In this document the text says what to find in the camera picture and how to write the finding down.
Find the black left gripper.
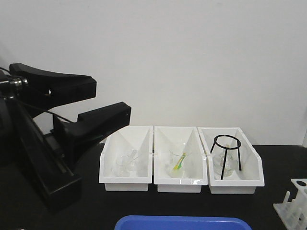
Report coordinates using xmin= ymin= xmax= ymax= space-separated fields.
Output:
xmin=0 ymin=63 xmax=131 ymax=211

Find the white test tube rack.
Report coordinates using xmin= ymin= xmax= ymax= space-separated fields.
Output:
xmin=273 ymin=178 xmax=307 ymax=230

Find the left white storage bin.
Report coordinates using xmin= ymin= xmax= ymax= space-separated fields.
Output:
xmin=99 ymin=126 xmax=154 ymax=192

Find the white storage bin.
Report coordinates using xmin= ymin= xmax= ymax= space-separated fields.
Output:
xmin=198 ymin=127 xmax=265 ymax=194
xmin=99 ymin=126 xmax=154 ymax=192
xmin=153 ymin=126 xmax=208 ymax=193

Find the glassware in left bin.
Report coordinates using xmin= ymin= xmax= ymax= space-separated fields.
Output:
xmin=113 ymin=149 xmax=147 ymax=177

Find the blue plastic tray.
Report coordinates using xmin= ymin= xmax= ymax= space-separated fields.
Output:
xmin=114 ymin=215 xmax=251 ymax=230

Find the middle white storage bin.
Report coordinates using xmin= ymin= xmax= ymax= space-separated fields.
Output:
xmin=153 ymin=126 xmax=208 ymax=193

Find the glass flask in right bin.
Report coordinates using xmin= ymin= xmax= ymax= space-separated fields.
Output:
xmin=213 ymin=146 xmax=238 ymax=180

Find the right white storage bin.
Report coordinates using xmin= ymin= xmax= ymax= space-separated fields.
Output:
xmin=198 ymin=127 xmax=265 ymax=194

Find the black wire tripod stand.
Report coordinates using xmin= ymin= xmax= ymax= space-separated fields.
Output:
xmin=210 ymin=134 xmax=242 ymax=180

